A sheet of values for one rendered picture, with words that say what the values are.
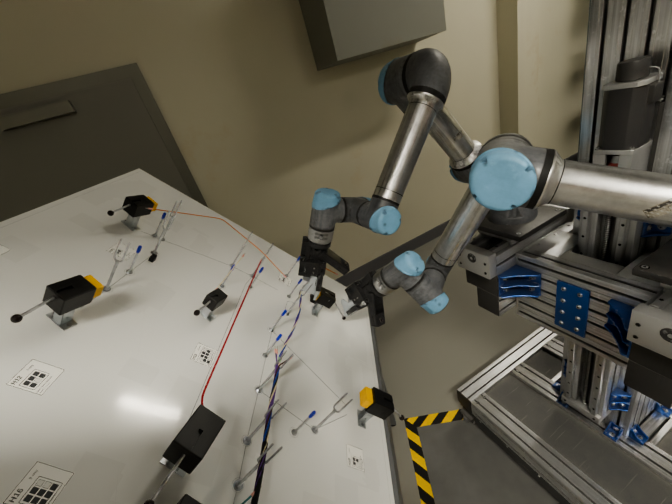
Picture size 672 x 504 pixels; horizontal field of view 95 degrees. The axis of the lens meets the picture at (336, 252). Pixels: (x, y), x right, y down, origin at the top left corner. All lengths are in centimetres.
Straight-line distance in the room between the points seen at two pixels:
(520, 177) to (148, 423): 79
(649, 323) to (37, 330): 119
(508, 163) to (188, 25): 225
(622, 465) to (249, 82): 281
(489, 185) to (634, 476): 133
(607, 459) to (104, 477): 163
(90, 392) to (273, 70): 231
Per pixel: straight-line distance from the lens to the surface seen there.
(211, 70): 254
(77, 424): 68
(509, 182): 67
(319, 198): 85
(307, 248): 93
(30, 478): 65
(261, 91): 258
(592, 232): 119
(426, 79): 87
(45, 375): 71
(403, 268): 86
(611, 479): 172
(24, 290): 83
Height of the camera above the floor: 169
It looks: 26 degrees down
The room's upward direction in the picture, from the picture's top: 18 degrees counter-clockwise
